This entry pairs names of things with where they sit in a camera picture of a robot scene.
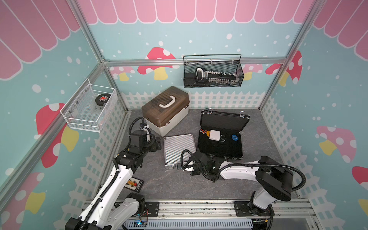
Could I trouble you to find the silver aluminium poker case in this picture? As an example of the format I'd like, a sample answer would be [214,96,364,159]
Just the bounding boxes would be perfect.
[163,134,196,169]

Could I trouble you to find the black poker case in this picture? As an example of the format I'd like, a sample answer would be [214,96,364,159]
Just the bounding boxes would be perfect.
[198,108,251,160]

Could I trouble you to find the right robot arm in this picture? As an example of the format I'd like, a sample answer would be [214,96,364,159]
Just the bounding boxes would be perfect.
[177,149,306,217]

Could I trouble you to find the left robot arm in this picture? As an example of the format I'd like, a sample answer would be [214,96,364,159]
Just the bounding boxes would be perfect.
[65,117,162,230]

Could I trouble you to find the poker chips in black case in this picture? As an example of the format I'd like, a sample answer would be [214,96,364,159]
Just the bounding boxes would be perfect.
[200,129,210,137]

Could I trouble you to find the white box brown lid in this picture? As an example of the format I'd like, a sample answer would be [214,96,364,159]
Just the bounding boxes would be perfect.
[141,86,190,137]

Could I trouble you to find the white card box black case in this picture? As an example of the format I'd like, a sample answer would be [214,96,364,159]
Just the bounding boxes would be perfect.
[209,130,221,141]

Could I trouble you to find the black tape roll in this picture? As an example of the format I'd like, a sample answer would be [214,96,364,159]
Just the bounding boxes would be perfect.
[95,93,112,106]

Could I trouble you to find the small green circuit board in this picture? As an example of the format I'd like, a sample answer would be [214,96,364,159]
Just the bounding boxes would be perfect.
[133,219,148,228]

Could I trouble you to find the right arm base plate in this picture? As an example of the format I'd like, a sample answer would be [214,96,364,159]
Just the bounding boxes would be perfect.
[234,201,275,217]

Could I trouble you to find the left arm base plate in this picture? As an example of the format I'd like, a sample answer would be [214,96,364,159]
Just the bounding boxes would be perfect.
[142,202,160,218]

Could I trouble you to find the white wire wall basket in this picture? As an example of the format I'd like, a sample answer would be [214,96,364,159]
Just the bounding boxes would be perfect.
[60,79,117,133]

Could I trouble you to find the black wire wall basket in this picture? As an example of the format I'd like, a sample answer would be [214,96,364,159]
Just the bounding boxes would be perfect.
[183,54,244,88]

